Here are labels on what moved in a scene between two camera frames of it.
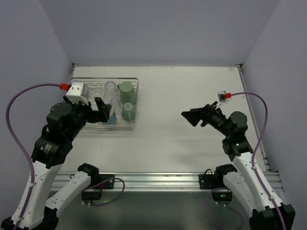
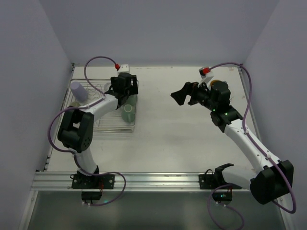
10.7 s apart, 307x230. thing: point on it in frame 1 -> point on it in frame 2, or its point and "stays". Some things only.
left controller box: (91, 195) stays
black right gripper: (205, 116) -> (192, 94)
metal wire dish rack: (121, 94) stays
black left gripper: (92, 112) -> (129, 90)
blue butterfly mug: (111, 120) -> (216, 84)
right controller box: (222, 196) stays
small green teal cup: (128, 112) stays
